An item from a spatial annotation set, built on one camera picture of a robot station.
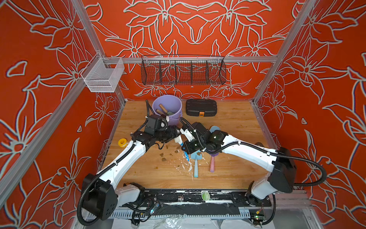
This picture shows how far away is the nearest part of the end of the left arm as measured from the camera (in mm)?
563

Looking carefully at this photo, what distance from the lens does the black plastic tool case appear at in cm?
108

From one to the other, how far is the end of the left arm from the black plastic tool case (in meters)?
0.38
